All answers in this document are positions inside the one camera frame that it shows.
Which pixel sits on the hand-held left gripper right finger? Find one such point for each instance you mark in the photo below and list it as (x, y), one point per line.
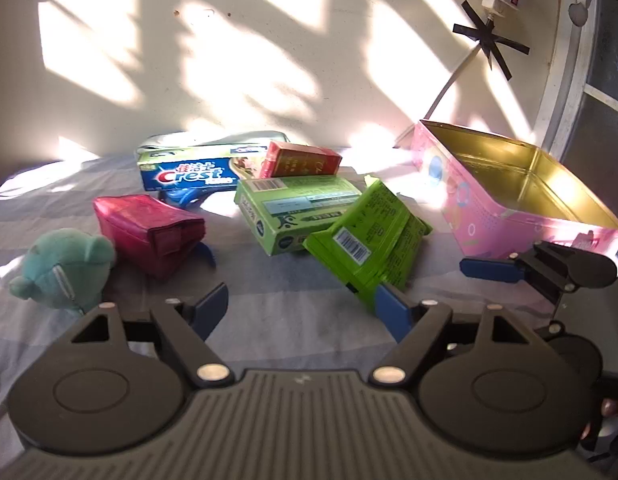
(392, 312)

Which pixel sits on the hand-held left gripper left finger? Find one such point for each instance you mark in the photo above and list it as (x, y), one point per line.
(212, 306)

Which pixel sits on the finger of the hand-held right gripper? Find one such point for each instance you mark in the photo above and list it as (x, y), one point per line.
(489, 268)

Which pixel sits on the pink tin box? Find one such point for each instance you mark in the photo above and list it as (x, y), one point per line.
(494, 200)

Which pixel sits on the green snack packet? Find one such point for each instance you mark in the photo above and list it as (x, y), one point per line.
(374, 232)

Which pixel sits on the magenta foil pouch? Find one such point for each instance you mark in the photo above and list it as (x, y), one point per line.
(144, 230)

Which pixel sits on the blue polka-dot band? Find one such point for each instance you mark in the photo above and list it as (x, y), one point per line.
(181, 197)

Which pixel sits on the green cardboard box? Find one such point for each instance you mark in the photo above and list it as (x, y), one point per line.
(294, 207)

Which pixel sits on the blue toothpaste box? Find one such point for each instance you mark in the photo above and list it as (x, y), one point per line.
(189, 172)

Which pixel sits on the teal plush toy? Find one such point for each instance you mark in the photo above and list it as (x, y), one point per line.
(54, 270)

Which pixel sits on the small red box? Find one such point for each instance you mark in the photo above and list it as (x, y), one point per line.
(301, 160)

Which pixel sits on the person's right hand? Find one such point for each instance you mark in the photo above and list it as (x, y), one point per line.
(609, 422)

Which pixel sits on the striped bedsheet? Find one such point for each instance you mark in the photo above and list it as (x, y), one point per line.
(289, 300)

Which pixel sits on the teal zipper pouch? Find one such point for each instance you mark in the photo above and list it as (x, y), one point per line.
(214, 137)

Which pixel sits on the black tape cross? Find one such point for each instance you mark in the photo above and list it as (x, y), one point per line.
(489, 40)

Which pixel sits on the white window frame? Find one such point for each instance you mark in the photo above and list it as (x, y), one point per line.
(564, 70)

